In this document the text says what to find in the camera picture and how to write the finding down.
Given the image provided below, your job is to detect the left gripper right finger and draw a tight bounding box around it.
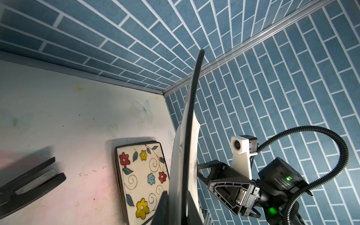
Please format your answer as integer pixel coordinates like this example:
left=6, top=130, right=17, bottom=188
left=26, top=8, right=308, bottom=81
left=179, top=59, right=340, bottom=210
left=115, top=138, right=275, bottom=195
left=187, top=196, right=203, bottom=225

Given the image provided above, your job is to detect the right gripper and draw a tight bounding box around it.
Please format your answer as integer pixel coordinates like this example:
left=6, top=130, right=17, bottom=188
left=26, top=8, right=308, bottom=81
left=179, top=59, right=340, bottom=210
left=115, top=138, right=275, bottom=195
left=207, top=157, right=307, bottom=217

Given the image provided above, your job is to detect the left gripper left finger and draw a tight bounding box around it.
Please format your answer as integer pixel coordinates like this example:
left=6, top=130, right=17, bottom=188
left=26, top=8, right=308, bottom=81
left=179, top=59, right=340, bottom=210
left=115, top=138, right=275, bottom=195
left=151, top=191, right=169, bottom=225

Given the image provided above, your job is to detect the white square plate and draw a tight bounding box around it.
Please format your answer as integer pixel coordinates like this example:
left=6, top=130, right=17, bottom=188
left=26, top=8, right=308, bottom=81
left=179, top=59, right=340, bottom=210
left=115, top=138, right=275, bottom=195
left=169, top=49, right=205, bottom=225

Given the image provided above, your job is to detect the floral square plate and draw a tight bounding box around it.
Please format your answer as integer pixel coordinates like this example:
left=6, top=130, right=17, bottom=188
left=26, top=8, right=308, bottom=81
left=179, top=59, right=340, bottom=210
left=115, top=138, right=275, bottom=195
left=117, top=141, right=169, bottom=225

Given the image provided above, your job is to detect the black square plate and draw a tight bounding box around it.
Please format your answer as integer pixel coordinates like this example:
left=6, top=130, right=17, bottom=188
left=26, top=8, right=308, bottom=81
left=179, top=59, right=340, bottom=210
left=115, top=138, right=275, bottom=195
left=114, top=146, right=128, bottom=225

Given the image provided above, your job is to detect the black stapler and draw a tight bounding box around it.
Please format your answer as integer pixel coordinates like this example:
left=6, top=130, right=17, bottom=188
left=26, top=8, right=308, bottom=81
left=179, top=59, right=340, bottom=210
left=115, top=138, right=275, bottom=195
left=1, top=157, right=66, bottom=219

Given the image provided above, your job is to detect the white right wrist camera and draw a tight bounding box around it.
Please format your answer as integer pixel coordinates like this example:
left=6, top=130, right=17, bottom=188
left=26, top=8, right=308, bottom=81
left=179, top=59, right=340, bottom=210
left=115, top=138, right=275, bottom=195
left=230, top=135, right=258, bottom=180

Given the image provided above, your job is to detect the black right camera cable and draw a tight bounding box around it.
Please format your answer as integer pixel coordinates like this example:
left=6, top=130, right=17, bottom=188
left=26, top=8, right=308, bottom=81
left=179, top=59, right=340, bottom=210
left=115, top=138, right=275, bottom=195
left=254, top=126, right=349, bottom=225

